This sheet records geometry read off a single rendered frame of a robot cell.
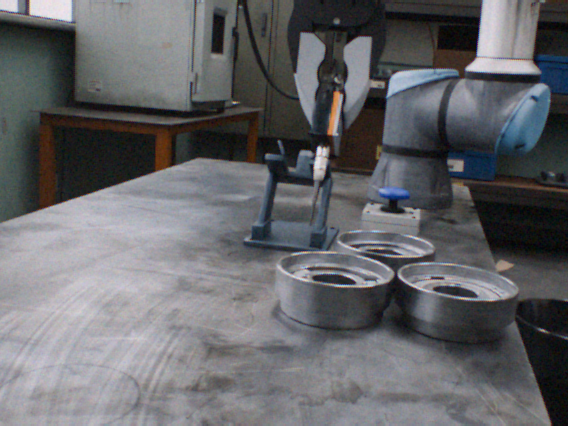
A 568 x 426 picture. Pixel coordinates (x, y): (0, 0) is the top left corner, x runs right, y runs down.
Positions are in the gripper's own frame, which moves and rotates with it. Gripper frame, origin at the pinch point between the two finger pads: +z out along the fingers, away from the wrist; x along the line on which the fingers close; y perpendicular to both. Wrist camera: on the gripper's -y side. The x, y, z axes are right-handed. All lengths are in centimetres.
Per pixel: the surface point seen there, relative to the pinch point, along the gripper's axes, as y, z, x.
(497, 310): -12.5, 13.8, -16.9
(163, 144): 180, 29, 88
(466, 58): 343, -18, -33
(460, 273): -3.4, 13.7, -14.4
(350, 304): -14.3, 14.4, -5.0
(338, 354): -18.9, 16.9, -4.8
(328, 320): -14.1, 16.1, -3.3
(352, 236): 5.3, 13.5, -3.1
